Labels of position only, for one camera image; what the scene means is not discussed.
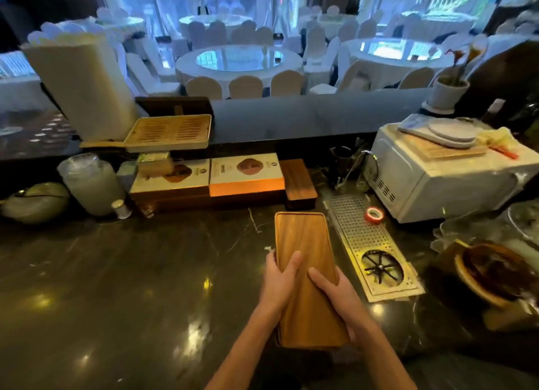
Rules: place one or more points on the person's left hand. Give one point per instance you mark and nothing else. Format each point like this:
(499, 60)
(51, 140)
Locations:
(278, 286)

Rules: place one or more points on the person's right hand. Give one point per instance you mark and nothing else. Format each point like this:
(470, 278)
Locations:
(343, 301)

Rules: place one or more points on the wooden tray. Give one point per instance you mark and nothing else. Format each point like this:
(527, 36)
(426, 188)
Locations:
(303, 234)

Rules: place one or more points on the person's right forearm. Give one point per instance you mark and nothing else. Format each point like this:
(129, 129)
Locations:
(385, 360)

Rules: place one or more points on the person's left forearm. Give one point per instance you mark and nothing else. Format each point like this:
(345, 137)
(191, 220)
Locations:
(240, 352)

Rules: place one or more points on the white appliance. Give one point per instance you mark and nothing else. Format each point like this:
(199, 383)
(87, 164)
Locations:
(442, 187)

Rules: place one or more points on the dark marble countertop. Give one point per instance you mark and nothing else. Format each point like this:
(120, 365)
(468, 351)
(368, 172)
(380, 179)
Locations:
(126, 297)

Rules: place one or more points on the black cup rinser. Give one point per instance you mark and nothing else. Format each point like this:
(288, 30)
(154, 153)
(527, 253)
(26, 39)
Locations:
(382, 267)

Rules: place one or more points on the perforated metal drain tray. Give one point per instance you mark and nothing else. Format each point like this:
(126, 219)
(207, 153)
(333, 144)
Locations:
(353, 234)

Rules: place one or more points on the red tape roll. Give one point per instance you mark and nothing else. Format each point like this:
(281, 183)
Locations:
(368, 217)

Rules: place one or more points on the wooden board on dark base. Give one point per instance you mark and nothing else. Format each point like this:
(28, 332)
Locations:
(297, 179)

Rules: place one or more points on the white and orange gift box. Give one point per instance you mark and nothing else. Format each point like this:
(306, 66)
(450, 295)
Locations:
(248, 179)

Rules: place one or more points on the clear glass cup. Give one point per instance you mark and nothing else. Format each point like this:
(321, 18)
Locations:
(362, 186)

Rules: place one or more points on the flat brown box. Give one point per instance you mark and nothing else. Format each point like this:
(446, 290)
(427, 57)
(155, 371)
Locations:
(177, 203)

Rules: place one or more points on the white and gold-brown gift box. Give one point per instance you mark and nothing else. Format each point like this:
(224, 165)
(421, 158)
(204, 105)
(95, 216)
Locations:
(198, 181)

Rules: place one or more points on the black metal pot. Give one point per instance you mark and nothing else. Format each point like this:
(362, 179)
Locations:
(342, 160)

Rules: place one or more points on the tiny clear shot glass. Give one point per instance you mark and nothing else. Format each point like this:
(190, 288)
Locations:
(147, 211)

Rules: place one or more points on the dark wooden bowl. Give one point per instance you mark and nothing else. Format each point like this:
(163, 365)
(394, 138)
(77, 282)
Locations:
(497, 272)

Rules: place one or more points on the small beige box green print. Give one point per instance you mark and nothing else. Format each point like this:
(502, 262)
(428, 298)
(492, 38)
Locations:
(155, 166)

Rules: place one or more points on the small white bottle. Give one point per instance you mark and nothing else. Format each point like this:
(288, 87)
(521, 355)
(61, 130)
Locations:
(121, 210)

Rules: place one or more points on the raised dark bar top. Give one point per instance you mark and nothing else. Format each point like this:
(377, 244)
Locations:
(316, 114)

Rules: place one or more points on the light wooden board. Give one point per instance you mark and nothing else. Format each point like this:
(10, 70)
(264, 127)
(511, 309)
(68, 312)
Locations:
(438, 152)

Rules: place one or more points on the pale blue carton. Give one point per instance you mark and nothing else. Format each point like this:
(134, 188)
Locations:
(125, 175)

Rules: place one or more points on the bamboo slatted tea tray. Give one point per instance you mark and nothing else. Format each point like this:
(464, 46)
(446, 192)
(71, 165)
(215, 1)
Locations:
(168, 132)

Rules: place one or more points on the clear glass dish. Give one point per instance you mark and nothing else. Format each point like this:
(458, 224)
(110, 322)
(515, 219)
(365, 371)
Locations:
(524, 219)

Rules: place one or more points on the group of white covered chairs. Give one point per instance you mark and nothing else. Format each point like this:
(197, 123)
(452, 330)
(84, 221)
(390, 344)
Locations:
(246, 86)

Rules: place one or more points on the white digital scale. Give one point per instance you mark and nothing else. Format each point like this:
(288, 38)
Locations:
(450, 129)

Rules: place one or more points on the clear glass lidded jar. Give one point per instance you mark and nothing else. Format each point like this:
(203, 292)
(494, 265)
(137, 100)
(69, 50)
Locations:
(94, 187)

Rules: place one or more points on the orange stick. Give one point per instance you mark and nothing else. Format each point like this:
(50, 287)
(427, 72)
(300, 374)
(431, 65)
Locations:
(503, 152)

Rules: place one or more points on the yellow cloth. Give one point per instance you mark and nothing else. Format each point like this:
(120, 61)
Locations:
(497, 137)

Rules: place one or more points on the yellow wooden roll holder base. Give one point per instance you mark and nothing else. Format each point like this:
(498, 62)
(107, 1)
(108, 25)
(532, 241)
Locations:
(101, 144)

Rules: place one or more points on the round white dining table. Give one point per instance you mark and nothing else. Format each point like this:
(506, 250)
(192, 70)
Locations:
(17, 78)
(214, 20)
(240, 59)
(396, 51)
(440, 19)
(122, 23)

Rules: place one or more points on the white pot with orange flowers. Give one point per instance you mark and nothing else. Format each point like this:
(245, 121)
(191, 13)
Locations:
(446, 93)

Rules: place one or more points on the round pale green lidded pot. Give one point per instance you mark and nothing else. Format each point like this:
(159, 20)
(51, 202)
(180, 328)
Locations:
(35, 204)

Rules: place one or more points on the large white paper towel roll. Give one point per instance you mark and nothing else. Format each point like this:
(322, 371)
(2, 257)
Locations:
(84, 91)

